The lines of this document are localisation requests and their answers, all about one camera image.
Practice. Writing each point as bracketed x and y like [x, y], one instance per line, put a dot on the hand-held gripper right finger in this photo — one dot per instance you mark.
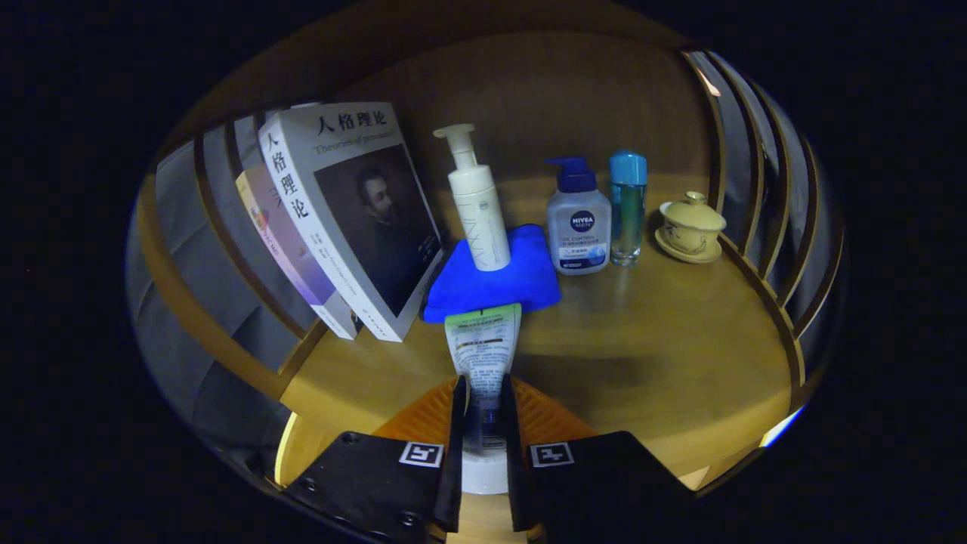
[512, 468]

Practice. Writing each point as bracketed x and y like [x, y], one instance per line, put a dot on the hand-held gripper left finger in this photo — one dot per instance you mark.
[458, 468]

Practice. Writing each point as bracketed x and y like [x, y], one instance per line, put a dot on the white squeeze tube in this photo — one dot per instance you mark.
[483, 347]

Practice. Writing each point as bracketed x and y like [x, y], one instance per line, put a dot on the wooden countertop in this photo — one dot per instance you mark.
[665, 355]

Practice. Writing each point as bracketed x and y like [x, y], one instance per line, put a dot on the brown wooden cabinet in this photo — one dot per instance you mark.
[559, 98]

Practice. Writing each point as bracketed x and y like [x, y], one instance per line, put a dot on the blue folded cloth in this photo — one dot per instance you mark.
[521, 287]

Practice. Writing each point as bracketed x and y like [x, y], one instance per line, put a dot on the white bottle with blue pump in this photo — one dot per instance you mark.
[578, 242]

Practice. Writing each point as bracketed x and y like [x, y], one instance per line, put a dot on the yellow saucer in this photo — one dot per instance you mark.
[684, 255]

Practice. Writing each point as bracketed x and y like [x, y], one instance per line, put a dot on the teal glass bottle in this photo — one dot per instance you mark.
[628, 219]

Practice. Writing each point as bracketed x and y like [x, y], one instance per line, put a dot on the purple book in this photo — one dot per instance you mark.
[291, 249]

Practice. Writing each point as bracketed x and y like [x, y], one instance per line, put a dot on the thick white book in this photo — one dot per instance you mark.
[355, 211]

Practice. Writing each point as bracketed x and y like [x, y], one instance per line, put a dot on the yellow lidded teacup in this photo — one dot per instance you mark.
[691, 219]

